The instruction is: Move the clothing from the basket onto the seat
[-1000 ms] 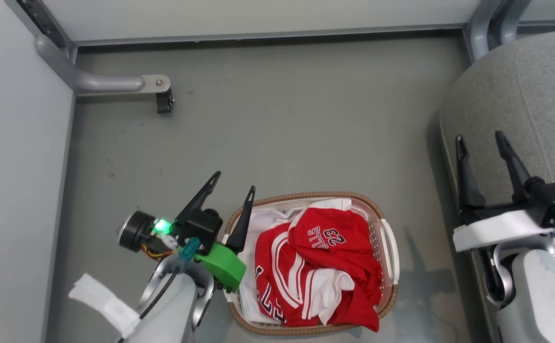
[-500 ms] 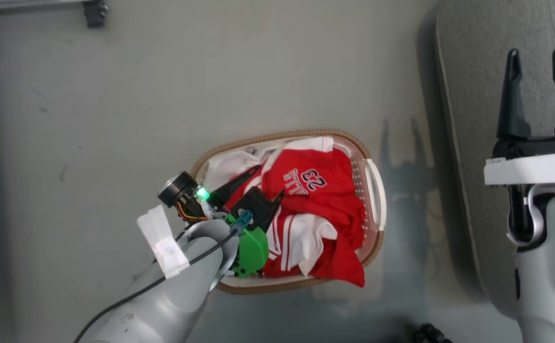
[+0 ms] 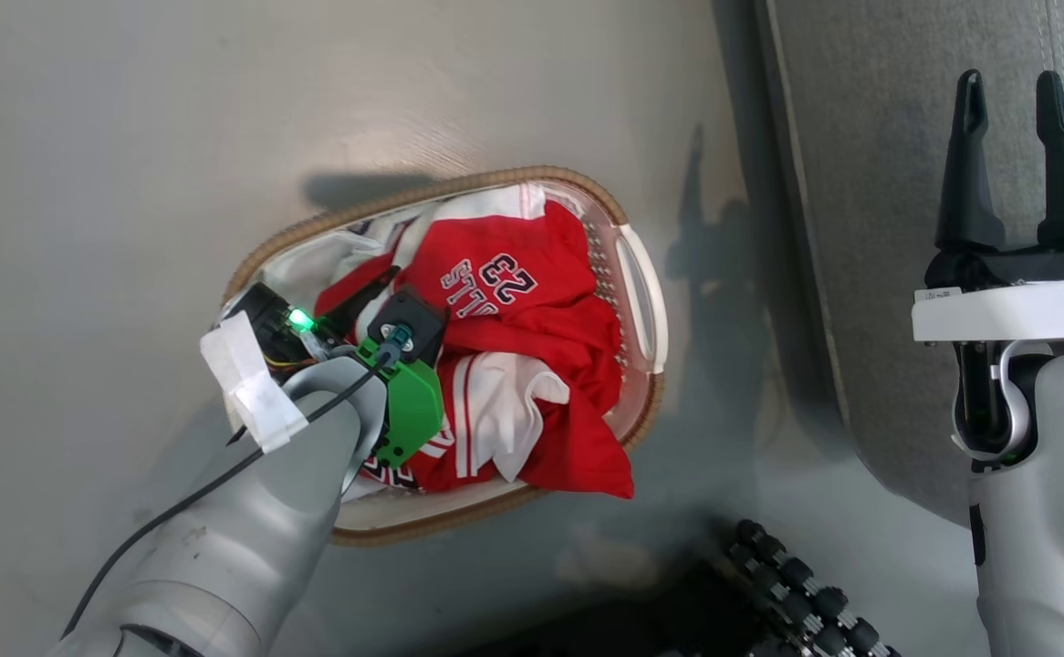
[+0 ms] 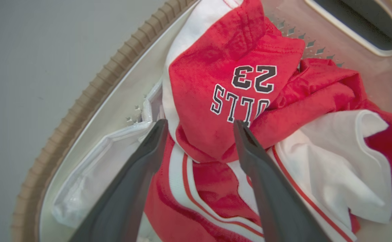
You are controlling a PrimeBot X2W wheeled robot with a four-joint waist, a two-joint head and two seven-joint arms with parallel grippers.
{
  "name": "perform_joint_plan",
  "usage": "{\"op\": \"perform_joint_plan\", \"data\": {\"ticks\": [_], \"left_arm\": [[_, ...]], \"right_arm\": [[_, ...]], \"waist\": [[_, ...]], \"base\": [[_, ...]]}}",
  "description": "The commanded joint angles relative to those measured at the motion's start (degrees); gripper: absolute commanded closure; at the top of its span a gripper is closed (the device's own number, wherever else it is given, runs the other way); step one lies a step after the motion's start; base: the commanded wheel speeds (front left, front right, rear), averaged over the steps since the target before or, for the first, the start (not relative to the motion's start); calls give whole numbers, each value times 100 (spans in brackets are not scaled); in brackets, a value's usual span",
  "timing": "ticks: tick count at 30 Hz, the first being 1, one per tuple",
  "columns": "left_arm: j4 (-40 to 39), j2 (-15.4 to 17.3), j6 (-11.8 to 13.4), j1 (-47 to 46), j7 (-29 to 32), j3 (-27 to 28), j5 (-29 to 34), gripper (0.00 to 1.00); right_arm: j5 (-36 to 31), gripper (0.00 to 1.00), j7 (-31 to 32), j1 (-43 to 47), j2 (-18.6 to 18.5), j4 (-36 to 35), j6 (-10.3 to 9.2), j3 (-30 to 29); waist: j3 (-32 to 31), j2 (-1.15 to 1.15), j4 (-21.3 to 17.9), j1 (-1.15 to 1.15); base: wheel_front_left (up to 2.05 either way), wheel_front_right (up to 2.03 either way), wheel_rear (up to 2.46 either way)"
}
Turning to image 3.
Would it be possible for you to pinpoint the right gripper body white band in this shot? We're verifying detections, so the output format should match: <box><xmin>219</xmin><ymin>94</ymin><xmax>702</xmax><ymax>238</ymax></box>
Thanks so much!
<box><xmin>913</xmin><ymin>239</ymin><xmax>1064</xmax><ymax>344</ymax></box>

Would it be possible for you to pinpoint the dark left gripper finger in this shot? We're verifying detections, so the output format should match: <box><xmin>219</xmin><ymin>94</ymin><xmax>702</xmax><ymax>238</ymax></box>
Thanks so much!
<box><xmin>318</xmin><ymin>265</ymin><xmax>402</xmax><ymax>341</ymax></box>

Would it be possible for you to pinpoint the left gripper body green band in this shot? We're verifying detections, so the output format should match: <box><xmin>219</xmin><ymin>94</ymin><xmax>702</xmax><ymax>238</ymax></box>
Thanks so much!
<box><xmin>201</xmin><ymin>283</ymin><xmax>447</xmax><ymax>468</ymax></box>

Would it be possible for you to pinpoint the red basketball jersey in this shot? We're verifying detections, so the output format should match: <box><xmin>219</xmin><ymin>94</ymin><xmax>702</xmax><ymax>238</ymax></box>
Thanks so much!
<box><xmin>313</xmin><ymin>201</ymin><xmax>636</xmax><ymax>501</ymax></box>

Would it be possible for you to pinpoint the white basket with brown rim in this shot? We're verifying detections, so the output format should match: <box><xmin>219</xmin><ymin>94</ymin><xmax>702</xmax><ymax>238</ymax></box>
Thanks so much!
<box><xmin>220</xmin><ymin>165</ymin><xmax>670</xmax><ymax>548</ymax></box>

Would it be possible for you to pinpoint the white garment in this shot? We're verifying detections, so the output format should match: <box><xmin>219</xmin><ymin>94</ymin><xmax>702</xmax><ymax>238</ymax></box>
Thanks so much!
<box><xmin>258</xmin><ymin>182</ymin><xmax>551</xmax><ymax>316</ymax></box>

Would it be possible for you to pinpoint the grey fabric sofa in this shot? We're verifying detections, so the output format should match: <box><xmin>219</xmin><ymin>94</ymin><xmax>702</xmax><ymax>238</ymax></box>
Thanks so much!
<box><xmin>756</xmin><ymin>0</ymin><xmax>1064</xmax><ymax>530</ymax></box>

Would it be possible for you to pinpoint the black roller wheel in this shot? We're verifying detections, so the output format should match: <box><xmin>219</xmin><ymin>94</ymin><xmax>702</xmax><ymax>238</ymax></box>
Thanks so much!
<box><xmin>724</xmin><ymin>518</ymin><xmax>902</xmax><ymax>657</ymax></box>

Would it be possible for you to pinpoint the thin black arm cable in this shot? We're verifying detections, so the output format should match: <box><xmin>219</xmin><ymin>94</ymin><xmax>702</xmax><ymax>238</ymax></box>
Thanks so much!
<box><xmin>62</xmin><ymin>342</ymin><xmax>398</xmax><ymax>640</ymax></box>

